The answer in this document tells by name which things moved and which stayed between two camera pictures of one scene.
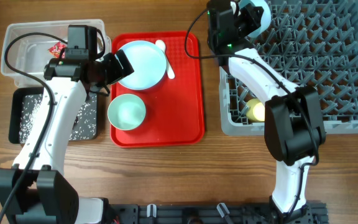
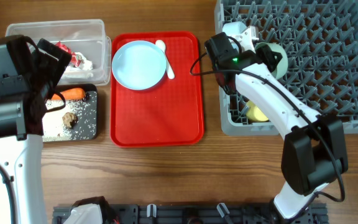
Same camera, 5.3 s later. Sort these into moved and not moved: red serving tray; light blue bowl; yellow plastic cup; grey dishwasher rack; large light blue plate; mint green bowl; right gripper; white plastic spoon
Moved: mint green bowl; right gripper; light blue bowl
Not moved: red serving tray; grey dishwasher rack; large light blue plate; white plastic spoon; yellow plastic cup
